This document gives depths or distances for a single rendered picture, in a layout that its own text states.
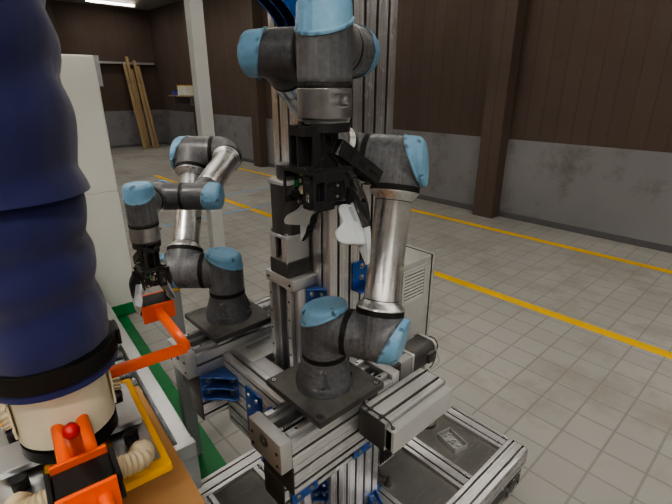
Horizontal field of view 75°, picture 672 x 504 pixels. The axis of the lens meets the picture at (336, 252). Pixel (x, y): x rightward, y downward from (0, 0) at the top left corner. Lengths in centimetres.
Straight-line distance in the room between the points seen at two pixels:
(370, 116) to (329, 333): 59
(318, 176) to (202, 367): 103
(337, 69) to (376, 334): 61
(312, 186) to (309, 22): 20
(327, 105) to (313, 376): 72
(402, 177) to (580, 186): 548
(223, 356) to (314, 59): 112
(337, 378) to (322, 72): 76
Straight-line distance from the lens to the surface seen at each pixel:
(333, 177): 61
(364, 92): 124
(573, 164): 640
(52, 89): 82
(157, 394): 202
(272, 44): 75
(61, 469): 88
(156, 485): 117
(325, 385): 114
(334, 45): 61
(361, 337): 103
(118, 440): 109
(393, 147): 101
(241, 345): 156
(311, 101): 61
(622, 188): 627
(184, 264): 147
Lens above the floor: 176
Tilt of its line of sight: 20 degrees down
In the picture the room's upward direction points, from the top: straight up
